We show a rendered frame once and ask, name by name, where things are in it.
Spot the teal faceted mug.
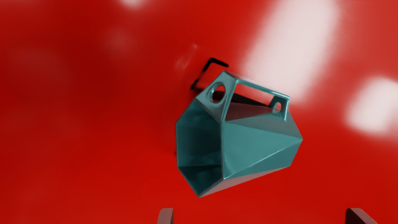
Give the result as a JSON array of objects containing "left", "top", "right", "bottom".
[{"left": 175, "top": 70, "right": 303, "bottom": 198}]

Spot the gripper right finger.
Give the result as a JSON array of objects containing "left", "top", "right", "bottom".
[{"left": 345, "top": 208, "right": 378, "bottom": 224}]

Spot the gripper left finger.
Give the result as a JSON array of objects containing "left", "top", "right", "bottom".
[{"left": 157, "top": 208, "right": 174, "bottom": 224}]

